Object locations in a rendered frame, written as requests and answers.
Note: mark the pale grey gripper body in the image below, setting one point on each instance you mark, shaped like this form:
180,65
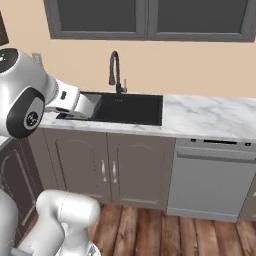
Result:
87,104

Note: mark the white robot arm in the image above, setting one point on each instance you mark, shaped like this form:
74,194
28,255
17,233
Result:
23,83

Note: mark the small brass tap lever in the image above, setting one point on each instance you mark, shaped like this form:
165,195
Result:
125,87

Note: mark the black sink basin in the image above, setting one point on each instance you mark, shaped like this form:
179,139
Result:
133,110

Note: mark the black curved tap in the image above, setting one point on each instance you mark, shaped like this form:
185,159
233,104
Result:
114,56

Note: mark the grey-brown cupboard door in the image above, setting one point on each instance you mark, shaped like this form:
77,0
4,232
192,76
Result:
141,173
78,166

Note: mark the dark brown cupboard run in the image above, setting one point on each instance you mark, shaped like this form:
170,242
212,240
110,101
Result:
20,186

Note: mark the grey dishwasher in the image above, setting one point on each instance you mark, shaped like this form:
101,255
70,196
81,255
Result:
210,186

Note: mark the grey-brown cupboard beside dishwasher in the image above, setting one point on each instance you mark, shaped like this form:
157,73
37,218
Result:
249,200

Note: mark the grey wall socket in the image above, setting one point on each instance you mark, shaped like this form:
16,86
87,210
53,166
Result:
37,57

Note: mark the dark brown wall cupboard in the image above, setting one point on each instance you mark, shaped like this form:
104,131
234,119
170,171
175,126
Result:
2,30

